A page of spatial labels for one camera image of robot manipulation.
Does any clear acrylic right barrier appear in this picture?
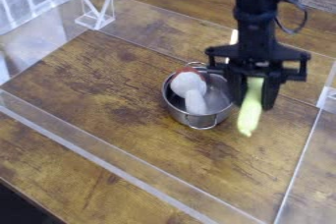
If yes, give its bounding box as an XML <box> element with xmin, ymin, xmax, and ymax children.
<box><xmin>273</xmin><ymin>61</ymin><xmax>336</xmax><ymax>224</ymax></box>

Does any small steel pot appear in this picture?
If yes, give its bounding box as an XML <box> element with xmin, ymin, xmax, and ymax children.
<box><xmin>161</xmin><ymin>62</ymin><xmax>233</xmax><ymax>130</ymax></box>

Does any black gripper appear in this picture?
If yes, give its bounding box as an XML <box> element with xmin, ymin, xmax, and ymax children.
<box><xmin>205</xmin><ymin>21</ymin><xmax>310</xmax><ymax>110</ymax></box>

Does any white plush mushroom toy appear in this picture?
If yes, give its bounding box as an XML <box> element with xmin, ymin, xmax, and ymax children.
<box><xmin>170</xmin><ymin>67</ymin><xmax>208</xmax><ymax>115</ymax></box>

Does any clear acrylic front barrier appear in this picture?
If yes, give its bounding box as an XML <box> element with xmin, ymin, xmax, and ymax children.
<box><xmin>0</xmin><ymin>89</ymin><xmax>266</xmax><ymax>224</ymax></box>

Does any black cable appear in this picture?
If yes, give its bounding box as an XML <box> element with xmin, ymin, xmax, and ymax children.
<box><xmin>274</xmin><ymin>0</ymin><xmax>309</xmax><ymax>35</ymax></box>

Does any clear acrylic barrier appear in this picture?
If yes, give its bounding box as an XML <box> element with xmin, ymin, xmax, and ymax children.
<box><xmin>0</xmin><ymin>89</ymin><xmax>266</xmax><ymax>224</ymax></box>
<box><xmin>273</xmin><ymin>61</ymin><xmax>336</xmax><ymax>224</ymax></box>

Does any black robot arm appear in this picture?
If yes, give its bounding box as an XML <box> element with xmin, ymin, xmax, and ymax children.
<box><xmin>205</xmin><ymin>0</ymin><xmax>310</xmax><ymax>110</ymax></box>

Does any green handled metal spoon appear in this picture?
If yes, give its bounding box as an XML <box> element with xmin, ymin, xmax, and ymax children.
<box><xmin>237</xmin><ymin>78</ymin><xmax>264</xmax><ymax>137</ymax></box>

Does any clear acrylic triangle bracket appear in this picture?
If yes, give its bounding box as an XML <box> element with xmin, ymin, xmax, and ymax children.
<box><xmin>74</xmin><ymin>0</ymin><xmax>116</xmax><ymax>30</ymax></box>

